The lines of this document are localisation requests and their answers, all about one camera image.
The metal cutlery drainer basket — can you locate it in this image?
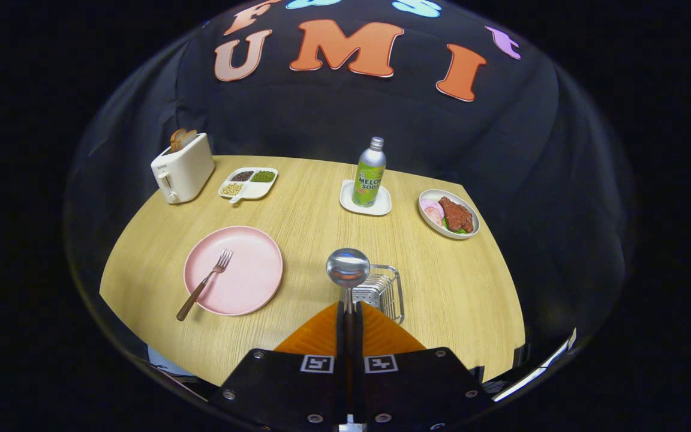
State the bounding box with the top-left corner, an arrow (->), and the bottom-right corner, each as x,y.
351,265 -> 405,325

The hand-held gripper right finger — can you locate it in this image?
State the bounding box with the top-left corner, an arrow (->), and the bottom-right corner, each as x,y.
348,302 -> 493,432

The fork with wooden handle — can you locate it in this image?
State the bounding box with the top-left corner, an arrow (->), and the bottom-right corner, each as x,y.
176,249 -> 234,322

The white square coaster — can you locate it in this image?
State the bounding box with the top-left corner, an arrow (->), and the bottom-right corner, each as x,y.
340,179 -> 392,217

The white toaster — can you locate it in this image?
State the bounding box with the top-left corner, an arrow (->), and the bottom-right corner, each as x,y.
151,133 -> 216,205

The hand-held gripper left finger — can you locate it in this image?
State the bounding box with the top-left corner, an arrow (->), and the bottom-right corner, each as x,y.
209,302 -> 352,432

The spoon with wooden handle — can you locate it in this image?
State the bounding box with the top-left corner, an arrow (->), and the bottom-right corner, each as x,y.
326,248 -> 371,316

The white divided dish with beans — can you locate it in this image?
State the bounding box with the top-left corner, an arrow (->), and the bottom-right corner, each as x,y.
218,167 -> 279,206

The white plate with meat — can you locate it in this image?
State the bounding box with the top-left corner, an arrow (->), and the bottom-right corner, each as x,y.
418,189 -> 481,241

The pink round plate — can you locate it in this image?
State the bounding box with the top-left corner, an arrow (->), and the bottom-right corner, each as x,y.
184,226 -> 284,317

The green soda bottle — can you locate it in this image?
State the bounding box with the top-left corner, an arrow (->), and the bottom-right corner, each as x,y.
352,136 -> 387,208

